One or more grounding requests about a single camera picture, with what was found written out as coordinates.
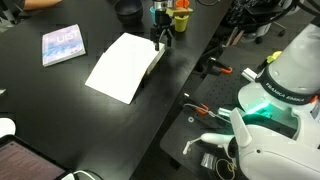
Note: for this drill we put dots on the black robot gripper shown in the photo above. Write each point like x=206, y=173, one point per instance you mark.
x=162, y=27

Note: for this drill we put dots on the laptop computer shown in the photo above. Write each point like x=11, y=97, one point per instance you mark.
x=20, y=161

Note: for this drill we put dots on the orange cover white book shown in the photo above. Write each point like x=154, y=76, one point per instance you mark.
x=122, y=66

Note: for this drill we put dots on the white round plate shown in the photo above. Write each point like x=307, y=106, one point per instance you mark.
x=7, y=127

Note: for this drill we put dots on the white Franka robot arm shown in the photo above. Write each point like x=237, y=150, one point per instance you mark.
x=276, y=128

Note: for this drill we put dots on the orange black clamp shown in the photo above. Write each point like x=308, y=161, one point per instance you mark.
x=217, y=67
x=197, y=106

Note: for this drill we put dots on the blue cup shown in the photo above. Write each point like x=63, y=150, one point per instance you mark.
x=152, y=12

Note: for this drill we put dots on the black bowl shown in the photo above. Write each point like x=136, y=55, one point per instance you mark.
x=129, y=12

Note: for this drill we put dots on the rubber band loop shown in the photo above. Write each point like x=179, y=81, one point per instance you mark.
x=225, y=169

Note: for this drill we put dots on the black perforated breadboard plate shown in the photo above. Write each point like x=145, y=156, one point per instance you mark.
x=215, y=91

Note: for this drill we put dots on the orange cup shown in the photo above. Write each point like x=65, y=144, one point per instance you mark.
x=182, y=3

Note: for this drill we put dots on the small clear plastic bag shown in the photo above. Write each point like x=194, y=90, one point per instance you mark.
x=208, y=161

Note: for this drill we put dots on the purple UIST book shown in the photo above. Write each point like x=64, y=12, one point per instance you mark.
x=62, y=45

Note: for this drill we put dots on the yellow-green cup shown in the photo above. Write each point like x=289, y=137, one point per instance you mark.
x=181, y=23

